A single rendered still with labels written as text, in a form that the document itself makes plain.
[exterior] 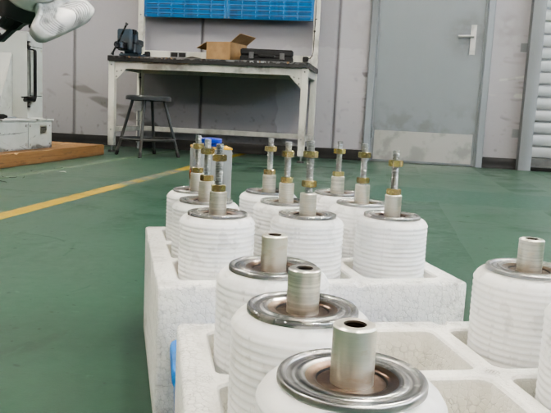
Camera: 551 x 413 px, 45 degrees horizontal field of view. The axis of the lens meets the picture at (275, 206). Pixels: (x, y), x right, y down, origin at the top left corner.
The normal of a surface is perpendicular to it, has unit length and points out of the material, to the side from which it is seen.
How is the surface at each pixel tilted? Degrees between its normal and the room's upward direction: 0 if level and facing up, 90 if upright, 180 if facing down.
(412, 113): 90
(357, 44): 90
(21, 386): 0
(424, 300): 90
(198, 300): 90
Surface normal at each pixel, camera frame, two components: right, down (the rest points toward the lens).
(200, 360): 0.05, -0.99
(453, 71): -0.16, 0.13
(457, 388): 0.17, 0.14
